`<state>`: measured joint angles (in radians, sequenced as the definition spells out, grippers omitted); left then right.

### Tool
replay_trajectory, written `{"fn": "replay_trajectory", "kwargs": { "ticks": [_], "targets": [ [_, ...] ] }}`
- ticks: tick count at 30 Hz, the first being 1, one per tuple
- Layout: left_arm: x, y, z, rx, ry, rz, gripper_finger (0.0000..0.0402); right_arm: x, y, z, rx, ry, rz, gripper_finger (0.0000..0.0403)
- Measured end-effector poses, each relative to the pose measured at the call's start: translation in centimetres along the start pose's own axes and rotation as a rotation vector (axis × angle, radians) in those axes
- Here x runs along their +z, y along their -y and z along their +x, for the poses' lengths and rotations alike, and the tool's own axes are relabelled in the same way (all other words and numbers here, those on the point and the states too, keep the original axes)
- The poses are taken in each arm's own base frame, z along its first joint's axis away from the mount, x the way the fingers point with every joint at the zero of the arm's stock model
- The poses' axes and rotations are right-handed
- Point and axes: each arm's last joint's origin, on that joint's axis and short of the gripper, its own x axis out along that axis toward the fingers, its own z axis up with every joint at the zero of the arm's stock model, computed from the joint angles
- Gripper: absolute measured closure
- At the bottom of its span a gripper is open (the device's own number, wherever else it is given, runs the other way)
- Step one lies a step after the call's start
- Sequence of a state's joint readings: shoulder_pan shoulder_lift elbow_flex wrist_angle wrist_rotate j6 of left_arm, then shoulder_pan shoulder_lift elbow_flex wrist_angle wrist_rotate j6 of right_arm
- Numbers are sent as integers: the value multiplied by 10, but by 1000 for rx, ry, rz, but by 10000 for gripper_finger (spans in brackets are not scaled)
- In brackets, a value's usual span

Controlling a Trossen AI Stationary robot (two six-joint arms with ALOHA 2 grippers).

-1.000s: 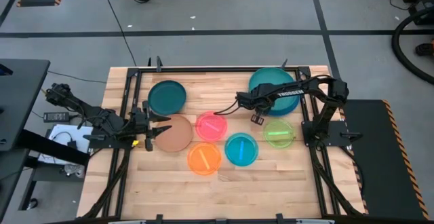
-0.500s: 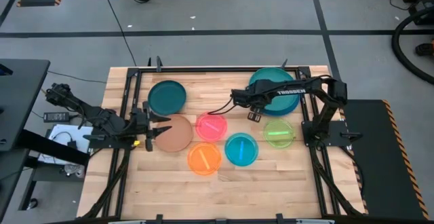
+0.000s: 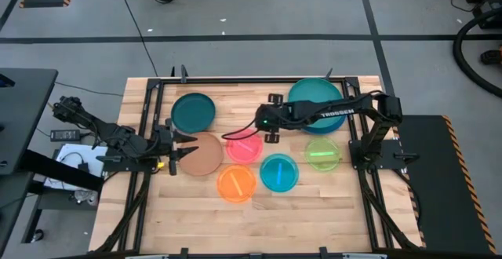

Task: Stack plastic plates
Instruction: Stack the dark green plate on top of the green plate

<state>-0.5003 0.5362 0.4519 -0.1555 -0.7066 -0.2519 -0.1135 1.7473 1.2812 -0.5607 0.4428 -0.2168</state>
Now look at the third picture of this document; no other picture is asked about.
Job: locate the large blue plastic plate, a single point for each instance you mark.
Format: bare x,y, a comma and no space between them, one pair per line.
326,130

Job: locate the brown plastic plate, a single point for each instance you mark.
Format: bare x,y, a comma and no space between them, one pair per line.
204,155

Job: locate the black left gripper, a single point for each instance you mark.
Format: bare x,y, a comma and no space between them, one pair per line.
166,137

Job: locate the large black hazard-edged mat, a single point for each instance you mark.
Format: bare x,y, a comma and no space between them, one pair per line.
443,180

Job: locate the large teal plastic plate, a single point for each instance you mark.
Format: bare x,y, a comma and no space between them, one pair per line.
313,91

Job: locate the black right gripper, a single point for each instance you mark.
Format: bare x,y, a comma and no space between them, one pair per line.
274,117

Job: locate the orange translucent plastic plate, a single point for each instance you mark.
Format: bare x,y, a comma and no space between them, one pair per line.
236,183

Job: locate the green translucent plastic plate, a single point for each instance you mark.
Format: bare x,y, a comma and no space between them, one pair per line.
322,155

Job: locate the black cart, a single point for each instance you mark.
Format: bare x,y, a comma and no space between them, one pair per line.
23,110

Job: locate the blue translucent plastic plate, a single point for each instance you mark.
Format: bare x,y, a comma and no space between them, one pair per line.
279,172

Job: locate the orange and black tool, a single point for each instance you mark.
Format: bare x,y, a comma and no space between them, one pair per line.
492,57

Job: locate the black power adapter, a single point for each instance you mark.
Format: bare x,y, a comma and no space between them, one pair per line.
64,135

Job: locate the white paper sheets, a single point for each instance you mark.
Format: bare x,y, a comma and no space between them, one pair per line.
70,161

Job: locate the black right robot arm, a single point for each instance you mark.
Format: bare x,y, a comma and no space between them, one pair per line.
337,111

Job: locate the pink translucent plastic plate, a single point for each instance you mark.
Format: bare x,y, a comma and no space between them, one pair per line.
245,148

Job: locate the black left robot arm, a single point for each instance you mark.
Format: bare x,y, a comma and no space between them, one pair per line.
117,137

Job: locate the dark teal plastic plate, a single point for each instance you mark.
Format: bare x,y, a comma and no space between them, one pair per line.
193,112

